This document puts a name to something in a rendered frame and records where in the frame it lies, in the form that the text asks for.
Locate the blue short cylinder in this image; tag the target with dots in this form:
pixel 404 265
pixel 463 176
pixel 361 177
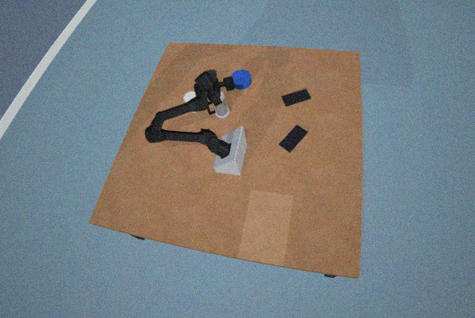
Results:
pixel 242 79

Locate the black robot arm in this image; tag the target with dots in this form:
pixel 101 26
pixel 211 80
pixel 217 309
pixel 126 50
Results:
pixel 155 134

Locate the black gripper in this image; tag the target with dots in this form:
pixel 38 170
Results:
pixel 227 82

